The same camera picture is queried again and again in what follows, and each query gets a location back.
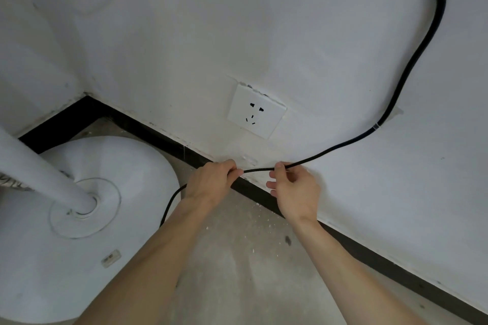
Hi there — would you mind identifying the person's right hand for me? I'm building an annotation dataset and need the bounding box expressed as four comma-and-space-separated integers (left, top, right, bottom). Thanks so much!
266, 162, 322, 225

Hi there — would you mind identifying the person's left hand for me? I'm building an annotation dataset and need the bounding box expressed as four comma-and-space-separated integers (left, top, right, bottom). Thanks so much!
182, 159, 244, 212

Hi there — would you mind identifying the black power cable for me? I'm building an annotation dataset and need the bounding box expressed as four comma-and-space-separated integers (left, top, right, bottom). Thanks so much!
159, 0, 447, 227

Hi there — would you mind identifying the person's right forearm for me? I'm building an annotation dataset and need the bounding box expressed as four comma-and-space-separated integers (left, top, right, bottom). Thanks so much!
292, 218, 428, 325

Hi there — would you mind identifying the person's left forearm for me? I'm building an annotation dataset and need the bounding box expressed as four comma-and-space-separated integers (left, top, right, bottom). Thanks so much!
74, 199, 214, 325

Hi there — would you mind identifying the black baseboard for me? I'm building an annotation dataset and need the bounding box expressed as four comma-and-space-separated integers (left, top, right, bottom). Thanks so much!
18, 95, 488, 325

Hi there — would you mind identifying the white round fan base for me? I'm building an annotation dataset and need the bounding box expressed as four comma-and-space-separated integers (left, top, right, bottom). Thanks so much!
0, 135, 182, 325

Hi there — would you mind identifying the small label sticker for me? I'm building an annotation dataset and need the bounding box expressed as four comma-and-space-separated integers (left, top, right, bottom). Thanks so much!
101, 249, 122, 268

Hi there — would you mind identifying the white fan pole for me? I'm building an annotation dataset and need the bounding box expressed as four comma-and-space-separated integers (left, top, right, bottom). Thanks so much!
0, 127, 98, 216

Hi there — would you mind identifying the white wall socket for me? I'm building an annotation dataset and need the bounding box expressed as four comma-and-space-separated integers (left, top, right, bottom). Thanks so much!
227, 83, 287, 140

